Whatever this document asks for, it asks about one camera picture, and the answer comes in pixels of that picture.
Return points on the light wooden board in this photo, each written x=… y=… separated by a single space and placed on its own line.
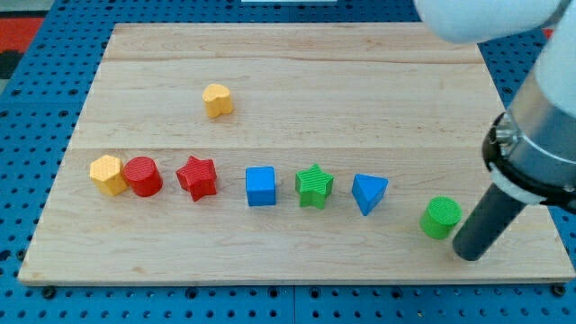
x=380 y=99

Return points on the blue cube block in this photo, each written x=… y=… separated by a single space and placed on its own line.
x=260 y=186

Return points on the blue triangle block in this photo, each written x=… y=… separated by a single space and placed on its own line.
x=368 y=191

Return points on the green star block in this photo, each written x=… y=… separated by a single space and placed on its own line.
x=313 y=186

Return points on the green cylinder block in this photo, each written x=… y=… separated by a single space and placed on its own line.
x=440 y=217

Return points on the red star block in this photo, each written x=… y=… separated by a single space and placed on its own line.
x=198 y=177

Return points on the dark grey pointer rod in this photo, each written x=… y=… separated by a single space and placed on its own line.
x=490 y=217

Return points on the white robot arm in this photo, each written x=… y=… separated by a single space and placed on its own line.
x=530 y=148

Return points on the yellow heart block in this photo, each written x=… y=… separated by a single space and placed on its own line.
x=217 y=100

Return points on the red cylinder block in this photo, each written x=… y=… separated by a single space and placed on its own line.
x=143 y=176

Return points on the yellow hexagon block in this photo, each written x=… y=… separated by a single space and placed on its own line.
x=106 y=174

